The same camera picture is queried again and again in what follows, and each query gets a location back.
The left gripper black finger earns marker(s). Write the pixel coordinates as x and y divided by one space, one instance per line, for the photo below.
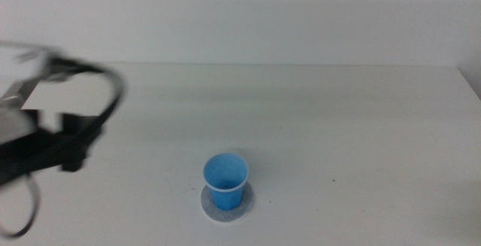
80 125
73 159

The blue plastic cup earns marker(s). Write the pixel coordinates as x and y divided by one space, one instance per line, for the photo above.
226 189

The round grey felt cup mat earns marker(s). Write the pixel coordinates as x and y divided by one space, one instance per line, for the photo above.
244 207

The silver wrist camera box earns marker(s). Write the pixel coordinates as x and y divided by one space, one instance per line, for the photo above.
17 88

